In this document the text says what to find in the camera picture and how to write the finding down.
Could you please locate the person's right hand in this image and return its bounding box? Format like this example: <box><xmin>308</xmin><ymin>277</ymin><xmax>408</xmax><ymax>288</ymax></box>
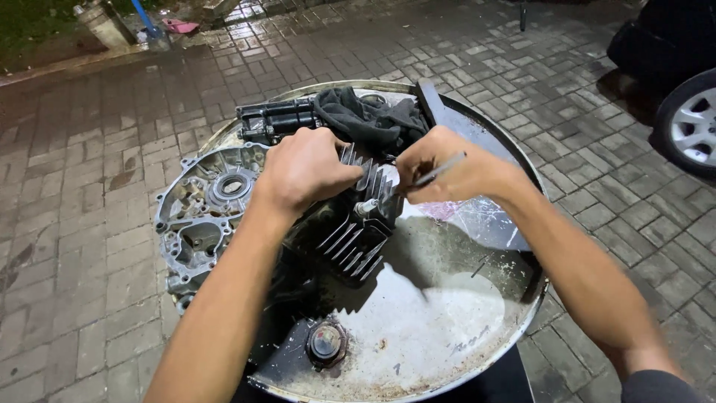
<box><xmin>395</xmin><ymin>125</ymin><xmax>524</xmax><ymax>206</ymax></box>

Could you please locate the person's left hand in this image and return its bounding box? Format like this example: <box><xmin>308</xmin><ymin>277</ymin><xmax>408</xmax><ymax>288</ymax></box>
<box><xmin>256</xmin><ymin>127</ymin><xmax>365</xmax><ymax>218</ymax></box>

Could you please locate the thin metal rod tool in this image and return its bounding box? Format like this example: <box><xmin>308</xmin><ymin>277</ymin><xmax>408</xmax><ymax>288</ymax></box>
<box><xmin>390</xmin><ymin>151</ymin><xmax>468</xmax><ymax>197</ymax></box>

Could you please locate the black finned engine cylinder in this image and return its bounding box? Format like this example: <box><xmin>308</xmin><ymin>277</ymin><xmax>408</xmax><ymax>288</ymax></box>
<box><xmin>293</xmin><ymin>143</ymin><xmax>405</xmax><ymax>287</ymax></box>

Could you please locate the black metal angle bar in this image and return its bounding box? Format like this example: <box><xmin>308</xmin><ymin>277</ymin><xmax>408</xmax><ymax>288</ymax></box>
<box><xmin>414</xmin><ymin>78</ymin><xmax>535</xmax><ymax>191</ymax></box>

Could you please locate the black starter motor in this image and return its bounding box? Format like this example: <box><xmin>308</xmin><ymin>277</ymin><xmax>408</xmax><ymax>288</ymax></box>
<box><xmin>235</xmin><ymin>97</ymin><xmax>324</xmax><ymax>146</ymax></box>

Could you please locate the clear plastic bag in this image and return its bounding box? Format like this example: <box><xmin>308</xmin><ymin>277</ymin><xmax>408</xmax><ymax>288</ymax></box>
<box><xmin>403</xmin><ymin>195</ymin><xmax>533</xmax><ymax>253</ymax></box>

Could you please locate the black cloth rag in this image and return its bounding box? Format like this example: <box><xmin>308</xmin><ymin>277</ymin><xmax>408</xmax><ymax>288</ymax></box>
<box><xmin>313</xmin><ymin>87</ymin><xmax>430</xmax><ymax>159</ymax></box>

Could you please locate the silver engine crankcase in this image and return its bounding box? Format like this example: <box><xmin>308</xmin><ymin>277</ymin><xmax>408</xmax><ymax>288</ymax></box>
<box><xmin>154</xmin><ymin>142</ymin><xmax>270</xmax><ymax>315</ymax></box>

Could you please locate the white rusty oil drum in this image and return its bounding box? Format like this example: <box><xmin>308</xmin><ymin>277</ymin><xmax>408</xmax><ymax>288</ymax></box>
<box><xmin>193</xmin><ymin>79</ymin><xmax>550</xmax><ymax>403</ymax></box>

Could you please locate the metal drum bung cap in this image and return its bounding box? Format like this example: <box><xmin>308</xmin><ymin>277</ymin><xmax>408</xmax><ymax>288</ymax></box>
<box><xmin>305</xmin><ymin>319</ymin><xmax>350</xmax><ymax>370</ymax></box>

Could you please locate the pink plastic item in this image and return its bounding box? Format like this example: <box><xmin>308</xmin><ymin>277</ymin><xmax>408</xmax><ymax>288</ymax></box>
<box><xmin>161</xmin><ymin>18</ymin><xmax>200</xmax><ymax>35</ymax></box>

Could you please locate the blue pole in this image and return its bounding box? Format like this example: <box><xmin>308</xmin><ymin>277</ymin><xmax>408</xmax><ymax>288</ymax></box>
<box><xmin>130</xmin><ymin>0</ymin><xmax>164</xmax><ymax>39</ymax></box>

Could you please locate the car wheel silver rim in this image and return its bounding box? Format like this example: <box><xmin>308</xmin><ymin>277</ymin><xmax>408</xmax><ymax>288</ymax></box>
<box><xmin>650</xmin><ymin>68</ymin><xmax>716</xmax><ymax>181</ymax></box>

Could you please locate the black car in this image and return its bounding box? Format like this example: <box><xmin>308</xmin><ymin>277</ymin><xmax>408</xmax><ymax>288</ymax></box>
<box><xmin>606</xmin><ymin>0</ymin><xmax>716</xmax><ymax>99</ymax></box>

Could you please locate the grey concrete block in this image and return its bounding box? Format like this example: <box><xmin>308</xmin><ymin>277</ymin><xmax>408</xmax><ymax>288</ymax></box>
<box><xmin>73</xmin><ymin>1</ymin><xmax>136</xmax><ymax>50</ymax></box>

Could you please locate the dark grey sleeve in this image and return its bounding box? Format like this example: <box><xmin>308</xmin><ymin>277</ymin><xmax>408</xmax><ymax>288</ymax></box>
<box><xmin>620</xmin><ymin>369</ymin><xmax>712</xmax><ymax>403</ymax></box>

